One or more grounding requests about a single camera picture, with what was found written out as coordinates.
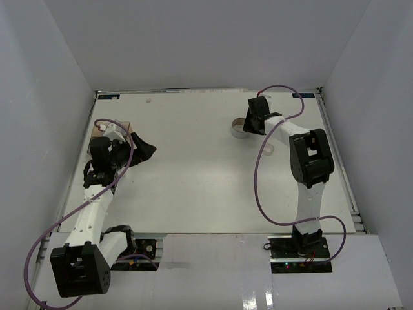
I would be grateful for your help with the black label right corner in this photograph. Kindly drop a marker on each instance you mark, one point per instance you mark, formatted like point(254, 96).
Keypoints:
point(303, 95)

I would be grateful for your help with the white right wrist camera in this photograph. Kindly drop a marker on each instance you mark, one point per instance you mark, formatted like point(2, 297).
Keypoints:
point(267, 97)

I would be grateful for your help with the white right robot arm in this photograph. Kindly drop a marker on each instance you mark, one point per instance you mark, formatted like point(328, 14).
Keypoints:
point(311, 165)

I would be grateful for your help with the aluminium rail left edge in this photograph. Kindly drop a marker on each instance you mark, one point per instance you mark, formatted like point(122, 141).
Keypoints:
point(41, 251)

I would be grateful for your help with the black label left corner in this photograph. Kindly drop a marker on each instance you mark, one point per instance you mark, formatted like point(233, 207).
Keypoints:
point(108, 97)

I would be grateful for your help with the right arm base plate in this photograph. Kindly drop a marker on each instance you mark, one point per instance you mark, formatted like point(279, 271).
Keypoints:
point(286, 258)

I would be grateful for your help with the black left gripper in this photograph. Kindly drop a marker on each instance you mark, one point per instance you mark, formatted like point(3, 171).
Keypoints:
point(144, 151)

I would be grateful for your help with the aluminium rail right edge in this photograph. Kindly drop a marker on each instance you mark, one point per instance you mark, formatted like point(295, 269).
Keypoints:
point(351, 202)

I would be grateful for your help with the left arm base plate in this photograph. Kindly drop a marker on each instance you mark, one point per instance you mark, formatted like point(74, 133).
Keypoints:
point(144, 257)

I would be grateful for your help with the clear brown organizer container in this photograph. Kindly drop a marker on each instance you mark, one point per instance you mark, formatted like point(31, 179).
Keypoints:
point(99, 144)

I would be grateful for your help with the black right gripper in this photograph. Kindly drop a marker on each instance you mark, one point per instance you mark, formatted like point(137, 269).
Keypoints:
point(248, 127)

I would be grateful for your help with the large white tape roll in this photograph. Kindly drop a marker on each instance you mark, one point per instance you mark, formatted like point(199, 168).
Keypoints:
point(237, 128)

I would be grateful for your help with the black label corner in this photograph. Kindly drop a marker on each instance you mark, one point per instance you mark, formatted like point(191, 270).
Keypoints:
point(303, 95)
point(108, 97)

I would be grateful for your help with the small clear tape roll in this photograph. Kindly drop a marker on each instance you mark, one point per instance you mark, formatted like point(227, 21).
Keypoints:
point(268, 149)

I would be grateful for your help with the aluminium rail edge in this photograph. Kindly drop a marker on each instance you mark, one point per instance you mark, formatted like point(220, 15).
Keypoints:
point(41, 251)
point(351, 202)

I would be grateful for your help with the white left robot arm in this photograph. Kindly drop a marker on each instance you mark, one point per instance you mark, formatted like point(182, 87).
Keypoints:
point(82, 265)

